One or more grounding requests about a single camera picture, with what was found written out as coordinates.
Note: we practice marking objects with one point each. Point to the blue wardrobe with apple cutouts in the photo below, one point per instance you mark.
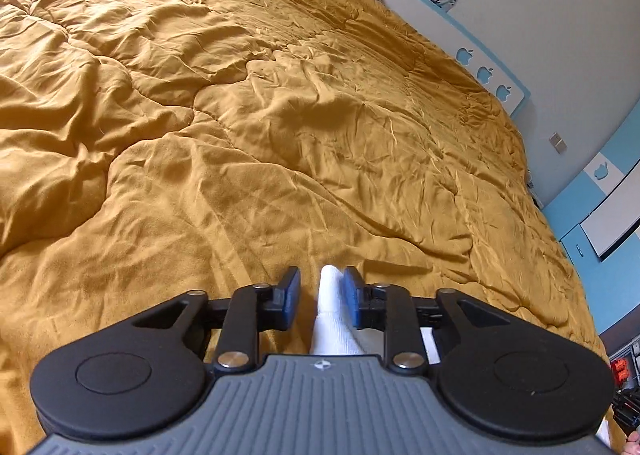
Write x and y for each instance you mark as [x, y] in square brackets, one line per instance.
[600, 215]

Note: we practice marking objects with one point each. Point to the mustard yellow quilt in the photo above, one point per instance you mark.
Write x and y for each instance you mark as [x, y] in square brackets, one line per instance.
[225, 135]

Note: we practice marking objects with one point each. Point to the wall switch plate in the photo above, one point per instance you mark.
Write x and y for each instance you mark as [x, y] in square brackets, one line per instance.
[558, 141]

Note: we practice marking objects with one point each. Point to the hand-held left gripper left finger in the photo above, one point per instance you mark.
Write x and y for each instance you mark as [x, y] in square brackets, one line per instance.
[292, 296]

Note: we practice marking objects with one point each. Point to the white headboard with apple cutouts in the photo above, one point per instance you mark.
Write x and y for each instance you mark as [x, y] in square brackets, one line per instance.
[425, 20]

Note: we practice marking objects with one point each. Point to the black framed white board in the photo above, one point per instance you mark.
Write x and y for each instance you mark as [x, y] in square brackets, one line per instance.
[617, 225]

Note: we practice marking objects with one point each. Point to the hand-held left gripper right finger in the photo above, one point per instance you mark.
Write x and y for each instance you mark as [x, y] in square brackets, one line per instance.
[353, 302]

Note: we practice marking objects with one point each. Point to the white printed sweatshirt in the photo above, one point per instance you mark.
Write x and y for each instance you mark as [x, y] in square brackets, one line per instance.
[327, 320]

